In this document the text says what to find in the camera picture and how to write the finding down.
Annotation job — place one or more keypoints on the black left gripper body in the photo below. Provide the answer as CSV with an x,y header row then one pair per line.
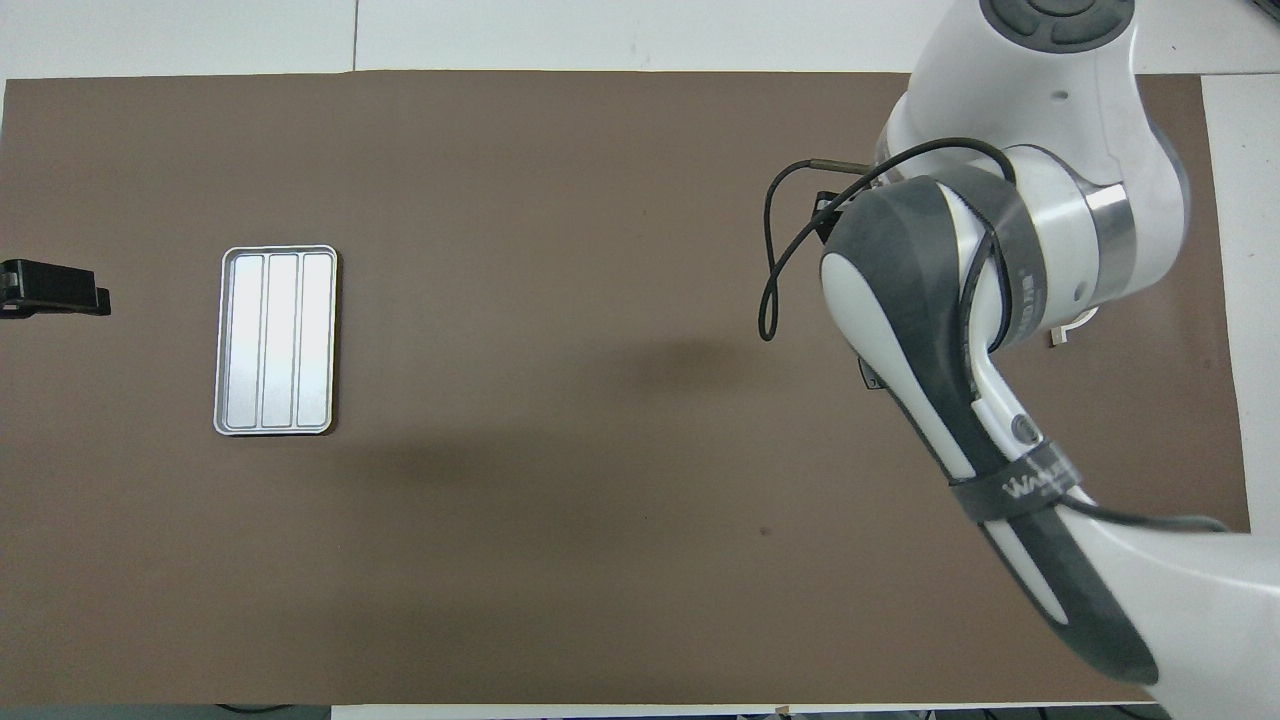
x,y
45,285

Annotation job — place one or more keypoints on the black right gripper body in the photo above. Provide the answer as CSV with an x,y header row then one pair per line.
x,y
828,212

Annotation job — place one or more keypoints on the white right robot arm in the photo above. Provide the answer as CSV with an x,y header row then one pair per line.
x,y
1060,200

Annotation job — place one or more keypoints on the silver metal tray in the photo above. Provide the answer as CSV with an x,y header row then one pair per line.
x,y
276,340

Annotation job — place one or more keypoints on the dark grey rectangular brake pad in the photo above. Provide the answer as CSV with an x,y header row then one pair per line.
x,y
868,376

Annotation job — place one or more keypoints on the brown table mat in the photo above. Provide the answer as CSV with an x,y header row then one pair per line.
x,y
560,250

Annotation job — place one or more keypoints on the white curved plastic bracket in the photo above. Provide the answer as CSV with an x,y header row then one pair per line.
x,y
1056,336

